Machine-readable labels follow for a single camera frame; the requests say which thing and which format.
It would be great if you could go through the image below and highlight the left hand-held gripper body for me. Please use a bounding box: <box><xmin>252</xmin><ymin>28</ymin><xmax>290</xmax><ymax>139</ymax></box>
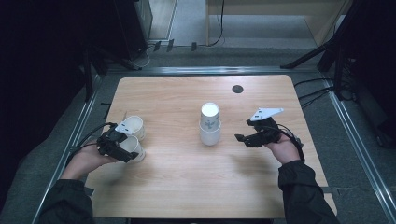
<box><xmin>96</xmin><ymin>121</ymin><xmax>134</xmax><ymax>157</ymax></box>

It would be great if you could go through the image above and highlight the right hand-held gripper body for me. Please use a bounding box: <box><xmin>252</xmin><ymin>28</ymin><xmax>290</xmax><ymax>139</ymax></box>
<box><xmin>249</xmin><ymin>107</ymin><xmax>285</xmax><ymax>147</ymax></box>

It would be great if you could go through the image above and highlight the stack of white paper cups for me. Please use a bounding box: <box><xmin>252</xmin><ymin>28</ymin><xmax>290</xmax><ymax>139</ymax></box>
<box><xmin>199</xmin><ymin>102</ymin><xmax>222</xmax><ymax>147</ymax></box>

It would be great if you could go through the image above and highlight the person's right hand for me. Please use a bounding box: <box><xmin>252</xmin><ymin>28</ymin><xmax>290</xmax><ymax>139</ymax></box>
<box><xmin>264</xmin><ymin>133</ymin><xmax>302</xmax><ymax>165</ymax></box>

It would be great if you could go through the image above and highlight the person's left hand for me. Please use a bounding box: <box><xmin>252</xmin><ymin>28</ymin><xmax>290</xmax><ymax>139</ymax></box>
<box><xmin>60</xmin><ymin>144</ymin><xmax>119</xmax><ymax>181</ymax></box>

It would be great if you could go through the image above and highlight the black tape strip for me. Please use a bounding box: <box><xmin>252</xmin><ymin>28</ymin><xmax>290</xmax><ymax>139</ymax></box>
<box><xmin>100</xmin><ymin>102</ymin><xmax>112</xmax><ymax>120</ymax></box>

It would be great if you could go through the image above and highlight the black metal stand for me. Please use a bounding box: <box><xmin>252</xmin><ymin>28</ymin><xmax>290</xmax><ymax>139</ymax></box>
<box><xmin>81</xmin><ymin>46</ymin><xmax>143</xmax><ymax>102</ymax></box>

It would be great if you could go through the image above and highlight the black tripod stand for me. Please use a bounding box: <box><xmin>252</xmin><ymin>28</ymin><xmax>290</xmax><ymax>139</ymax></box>
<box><xmin>279</xmin><ymin>0</ymin><xmax>396</xmax><ymax>101</ymax></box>

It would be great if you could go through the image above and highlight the dark curtain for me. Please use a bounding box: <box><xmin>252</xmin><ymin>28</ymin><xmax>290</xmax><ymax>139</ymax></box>
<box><xmin>0</xmin><ymin>0</ymin><xmax>116</xmax><ymax>200</ymax></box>

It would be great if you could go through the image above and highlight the light wooden furniture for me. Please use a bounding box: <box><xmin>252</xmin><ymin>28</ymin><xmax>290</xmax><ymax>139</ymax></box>
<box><xmin>205</xmin><ymin>0</ymin><xmax>354</xmax><ymax>47</ymax></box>

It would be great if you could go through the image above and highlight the black computer tower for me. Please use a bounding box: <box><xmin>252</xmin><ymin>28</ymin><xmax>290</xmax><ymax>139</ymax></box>
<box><xmin>113</xmin><ymin>0</ymin><xmax>153</xmax><ymax>61</ymax></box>

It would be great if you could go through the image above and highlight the black equipment base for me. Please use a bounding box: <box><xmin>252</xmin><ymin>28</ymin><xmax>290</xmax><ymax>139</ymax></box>
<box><xmin>375</xmin><ymin>118</ymin><xmax>396</xmax><ymax>148</ymax></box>

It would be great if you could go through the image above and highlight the right hand-held gripper cable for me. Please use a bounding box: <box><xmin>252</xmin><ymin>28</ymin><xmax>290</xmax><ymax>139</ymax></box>
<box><xmin>275</xmin><ymin>123</ymin><xmax>305</xmax><ymax>162</ymax></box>

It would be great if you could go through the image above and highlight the metal floor rail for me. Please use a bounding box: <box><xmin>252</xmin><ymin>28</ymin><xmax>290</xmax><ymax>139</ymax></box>
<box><xmin>106</xmin><ymin>65</ymin><xmax>318</xmax><ymax>77</ymax></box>
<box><xmin>321</xmin><ymin>74</ymin><xmax>396</xmax><ymax>223</ymax></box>
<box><xmin>31</xmin><ymin>74</ymin><xmax>102</xmax><ymax>224</ymax></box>

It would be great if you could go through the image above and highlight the black floor cable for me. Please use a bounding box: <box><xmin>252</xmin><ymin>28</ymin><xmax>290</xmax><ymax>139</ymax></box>
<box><xmin>300</xmin><ymin>92</ymin><xmax>331</xmax><ymax>109</ymax></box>
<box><xmin>293</xmin><ymin>77</ymin><xmax>334</xmax><ymax>88</ymax></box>
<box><xmin>298</xmin><ymin>87</ymin><xmax>334</xmax><ymax>101</ymax></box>

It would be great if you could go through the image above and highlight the white floor cable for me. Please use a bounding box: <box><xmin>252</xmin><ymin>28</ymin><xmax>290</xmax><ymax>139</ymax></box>
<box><xmin>134</xmin><ymin>43</ymin><xmax>157</xmax><ymax>69</ymax></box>

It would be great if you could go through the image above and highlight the black hanging cable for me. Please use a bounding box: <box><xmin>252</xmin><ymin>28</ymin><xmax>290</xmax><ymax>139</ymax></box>
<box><xmin>207</xmin><ymin>0</ymin><xmax>226</xmax><ymax>48</ymax></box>

